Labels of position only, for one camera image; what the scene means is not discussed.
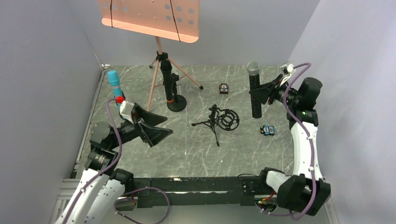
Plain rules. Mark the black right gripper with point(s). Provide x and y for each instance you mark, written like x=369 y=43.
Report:
x=274 y=92

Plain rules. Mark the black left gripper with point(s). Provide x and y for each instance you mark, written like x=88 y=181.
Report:
x=137 y=125

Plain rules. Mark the black round-base mic stand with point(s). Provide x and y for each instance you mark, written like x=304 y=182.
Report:
x=175 y=102

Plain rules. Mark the black shock mount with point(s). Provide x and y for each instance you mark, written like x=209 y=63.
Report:
x=225 y=119

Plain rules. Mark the blue microphone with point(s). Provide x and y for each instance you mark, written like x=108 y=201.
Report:
x=114 y=81

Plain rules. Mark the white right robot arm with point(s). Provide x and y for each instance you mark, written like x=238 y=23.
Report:
x=305 y=191

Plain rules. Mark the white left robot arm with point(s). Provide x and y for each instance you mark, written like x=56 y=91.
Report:
x=102 y=183

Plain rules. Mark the pink music stand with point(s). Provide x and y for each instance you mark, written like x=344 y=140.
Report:
x=170 y=19

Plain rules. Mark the blue owl block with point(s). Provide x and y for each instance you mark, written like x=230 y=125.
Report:
x=267 y=130

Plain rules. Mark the red owl block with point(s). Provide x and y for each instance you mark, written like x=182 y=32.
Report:
x=223 y=88

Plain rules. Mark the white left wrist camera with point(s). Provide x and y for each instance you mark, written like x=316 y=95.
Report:
x=125 y=108

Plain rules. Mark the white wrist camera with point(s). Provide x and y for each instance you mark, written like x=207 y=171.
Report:
x=125 y=108
x=288 y=71

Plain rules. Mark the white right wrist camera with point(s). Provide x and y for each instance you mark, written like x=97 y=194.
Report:
x=288 y=71

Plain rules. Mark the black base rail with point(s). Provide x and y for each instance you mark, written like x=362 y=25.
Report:
x=243 y=190

